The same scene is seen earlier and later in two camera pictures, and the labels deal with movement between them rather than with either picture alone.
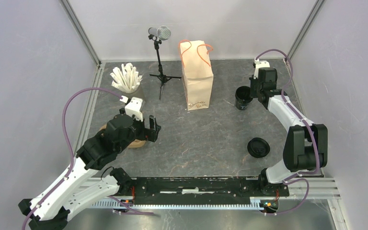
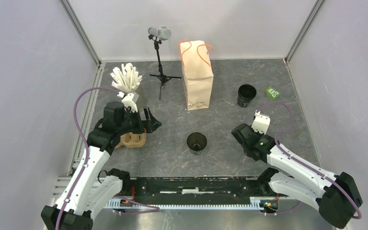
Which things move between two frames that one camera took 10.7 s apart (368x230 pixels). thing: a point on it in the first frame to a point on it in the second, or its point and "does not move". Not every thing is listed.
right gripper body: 255,87 to 259,135
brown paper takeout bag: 197,73 does not move
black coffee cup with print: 243,97 to 196,141
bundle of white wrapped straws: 127,79 does not move
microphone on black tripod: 158,34 does not move
